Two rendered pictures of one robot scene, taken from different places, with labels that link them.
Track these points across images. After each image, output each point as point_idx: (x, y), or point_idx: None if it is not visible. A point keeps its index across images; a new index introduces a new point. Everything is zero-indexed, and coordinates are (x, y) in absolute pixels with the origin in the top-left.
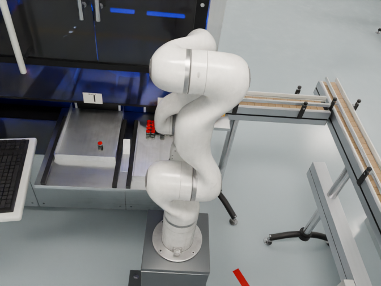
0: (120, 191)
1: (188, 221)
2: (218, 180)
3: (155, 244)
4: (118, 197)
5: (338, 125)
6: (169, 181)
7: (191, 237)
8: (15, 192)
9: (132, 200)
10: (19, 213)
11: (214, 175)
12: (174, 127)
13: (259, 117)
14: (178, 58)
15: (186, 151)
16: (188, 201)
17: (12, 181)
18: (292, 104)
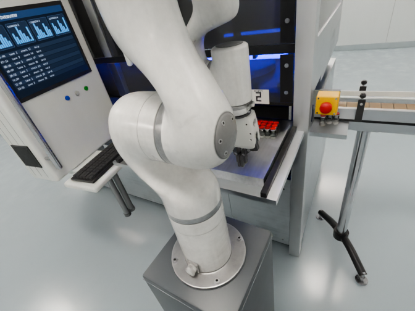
0: (226, 205)
1: (183, 210)
2: (202, 113)
3: (175, 249)
4: (225, 211)
5: None
6: (125, 112)
7: (212, 252)
8: (105, 168)
9: (238, 218)
10: (97, 185)
11: (187, 94)
12: None
13: (403, 127)
14: None
15: (102, 12)
16: (190, 177)
17: (108, 160)
18: None
